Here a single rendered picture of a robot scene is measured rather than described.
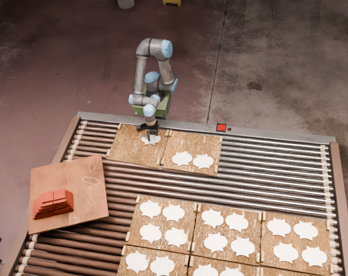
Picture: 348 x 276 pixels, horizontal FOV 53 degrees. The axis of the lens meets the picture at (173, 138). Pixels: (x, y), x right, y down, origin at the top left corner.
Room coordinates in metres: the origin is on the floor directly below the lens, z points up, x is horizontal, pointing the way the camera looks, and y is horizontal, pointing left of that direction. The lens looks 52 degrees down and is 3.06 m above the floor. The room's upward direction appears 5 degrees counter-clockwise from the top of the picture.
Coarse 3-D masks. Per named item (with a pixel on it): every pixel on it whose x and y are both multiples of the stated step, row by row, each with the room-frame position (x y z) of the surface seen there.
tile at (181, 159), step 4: (176, 152) 1.52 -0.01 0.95; (184, 152) 1.52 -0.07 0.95; (176, 156) 1.49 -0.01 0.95; (180, 156) 1.49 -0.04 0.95; (184, 156) 1.48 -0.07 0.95; (188, 156) 1.48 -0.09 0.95; (172, 160) 1.45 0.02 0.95; (176, 160) 1.45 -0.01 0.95; (180, 160) 1.45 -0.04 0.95; (184, 160) 1.44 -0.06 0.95; (188, 160) 1.44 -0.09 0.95; (180, 164) 1.41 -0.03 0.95; (184, 164) 1.41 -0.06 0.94; (188, 164) 1.41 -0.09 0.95
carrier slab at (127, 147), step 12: (120, 132) 1.78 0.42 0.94; (132, 132) 1.77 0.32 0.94; (144, 132) 1.76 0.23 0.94; (120, 144) 1.66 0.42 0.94; (132, 144) 1.65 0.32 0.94; (144, 144) 1.64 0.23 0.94; (156, 144) 1.63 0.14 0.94; (120, 156) 1.54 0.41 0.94; (132, 156) 1.53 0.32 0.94; (144, 156) 1.52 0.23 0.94; (156, 156) 1.51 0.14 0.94
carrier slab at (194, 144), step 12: (180, 132) 1.72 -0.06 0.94; (168, 144) 1.62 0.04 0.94; (180, 144) 1.61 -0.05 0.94; (192, 144) 1.60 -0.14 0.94; (204, 144) 1.59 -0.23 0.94; (216, 144) 1.58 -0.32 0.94; (168, 156) 1.50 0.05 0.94; (192, 156) 1.48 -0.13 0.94; (216, 156) 1.47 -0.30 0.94; (168, 168) 1.40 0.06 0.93; (180, 168) 1.39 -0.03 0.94; (192, 168) 1.38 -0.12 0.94; (204, 168) 1.37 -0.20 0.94
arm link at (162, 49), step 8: (152, 40) 2.03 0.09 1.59; (160, 40) 2.02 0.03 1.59; (152, 48) 1.98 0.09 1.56; (160, 48) 1.96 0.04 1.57; (168, 48) 1.97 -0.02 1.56; (160, 56) 1.96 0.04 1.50; (168, 56) 1.94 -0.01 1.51; (160, 64) 2.00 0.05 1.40; (168, 64) 2.01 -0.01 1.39; (168, 72) 2.02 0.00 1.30; (160, 80) 2.08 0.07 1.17; (168, 80) 2.03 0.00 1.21; (176, 80) 2.06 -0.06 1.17; (160, 88) 2.05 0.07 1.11; (168, 88) 2.03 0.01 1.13
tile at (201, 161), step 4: (200, 156) 1.47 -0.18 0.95; (204, 156) 1.47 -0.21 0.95; (196, 160) 1.43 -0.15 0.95; (200, 160) 1.43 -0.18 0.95; (204, 160) 1.43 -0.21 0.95; (208, 160) 1.43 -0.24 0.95; (212, 160) 1.42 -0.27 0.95; (196, 164) 1.40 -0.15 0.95; (200, 164) 1.40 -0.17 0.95; (204, 164) 1.40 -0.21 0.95; (208, 164) 1.39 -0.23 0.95; (200, 168) 1.37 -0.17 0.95; (208, 168) 1.36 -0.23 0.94
